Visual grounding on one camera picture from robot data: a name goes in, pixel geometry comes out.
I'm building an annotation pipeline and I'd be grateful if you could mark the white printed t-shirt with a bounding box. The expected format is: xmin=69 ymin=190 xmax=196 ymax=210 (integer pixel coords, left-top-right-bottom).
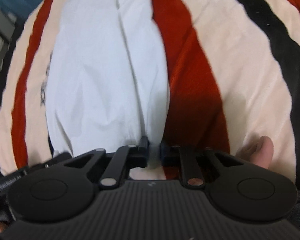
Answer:
xmin=45 ymin=0 xmax=170 ymax=167

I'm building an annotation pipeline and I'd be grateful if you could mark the person's right hand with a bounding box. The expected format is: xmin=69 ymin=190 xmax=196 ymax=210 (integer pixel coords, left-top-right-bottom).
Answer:
xmin=236 ymin=136 xmax=274 ymax=169

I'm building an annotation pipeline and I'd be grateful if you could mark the striped red black cream blanket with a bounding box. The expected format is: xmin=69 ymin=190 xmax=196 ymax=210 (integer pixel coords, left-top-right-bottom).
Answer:
xmin=0 ymin=0 xmax=300 ymax=189

